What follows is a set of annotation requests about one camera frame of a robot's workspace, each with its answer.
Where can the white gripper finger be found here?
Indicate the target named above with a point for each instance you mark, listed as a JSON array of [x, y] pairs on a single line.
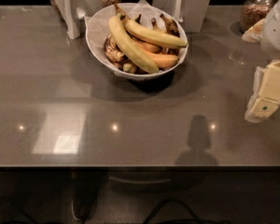
[[254, 110]]

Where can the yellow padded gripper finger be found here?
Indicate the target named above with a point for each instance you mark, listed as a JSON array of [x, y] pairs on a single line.
[[272, 101]]

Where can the long yellow banana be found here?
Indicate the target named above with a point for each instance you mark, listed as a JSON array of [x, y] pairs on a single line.
[[129, 47]]

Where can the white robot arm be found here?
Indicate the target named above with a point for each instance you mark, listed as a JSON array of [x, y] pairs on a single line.
[[266, 32]]

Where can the orange ripe banana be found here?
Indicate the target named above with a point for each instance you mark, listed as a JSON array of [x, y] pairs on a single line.
[[162, 60]]

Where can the dark spotted banana back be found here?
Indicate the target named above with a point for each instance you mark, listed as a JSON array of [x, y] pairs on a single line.
[[171, 26]]

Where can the brown overripe banana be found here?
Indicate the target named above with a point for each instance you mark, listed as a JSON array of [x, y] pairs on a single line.
[[112, 52]]

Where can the white bowl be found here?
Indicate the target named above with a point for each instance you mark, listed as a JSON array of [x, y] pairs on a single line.
[[96, 44]]

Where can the glass jar right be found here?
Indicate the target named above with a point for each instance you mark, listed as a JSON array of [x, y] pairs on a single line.
[[254, 11]]

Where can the white stand left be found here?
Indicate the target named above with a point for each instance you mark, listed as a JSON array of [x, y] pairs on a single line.
[[74, 11]]

